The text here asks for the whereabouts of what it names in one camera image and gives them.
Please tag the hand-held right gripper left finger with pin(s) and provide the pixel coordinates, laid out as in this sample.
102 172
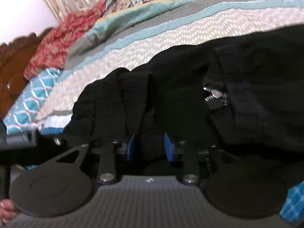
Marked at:
130 147

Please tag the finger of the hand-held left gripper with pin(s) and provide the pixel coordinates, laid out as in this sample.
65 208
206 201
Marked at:
55 141

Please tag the red floral quilt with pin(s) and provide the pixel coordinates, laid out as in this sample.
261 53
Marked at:
59 42

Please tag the blue white patterned pillow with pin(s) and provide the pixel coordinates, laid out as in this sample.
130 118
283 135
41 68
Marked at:
30 99

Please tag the black pants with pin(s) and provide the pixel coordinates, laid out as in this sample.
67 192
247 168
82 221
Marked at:
261 76

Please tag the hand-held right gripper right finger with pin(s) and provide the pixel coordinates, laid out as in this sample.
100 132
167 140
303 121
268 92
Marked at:
168 148

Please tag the carved wooden headboard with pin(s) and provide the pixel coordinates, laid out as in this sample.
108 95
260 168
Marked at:
16 66

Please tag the person's left hand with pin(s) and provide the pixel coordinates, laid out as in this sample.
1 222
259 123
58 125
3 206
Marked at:
6 209

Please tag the printed patterned bedsheet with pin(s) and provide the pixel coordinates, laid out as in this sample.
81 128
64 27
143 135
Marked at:
166 35

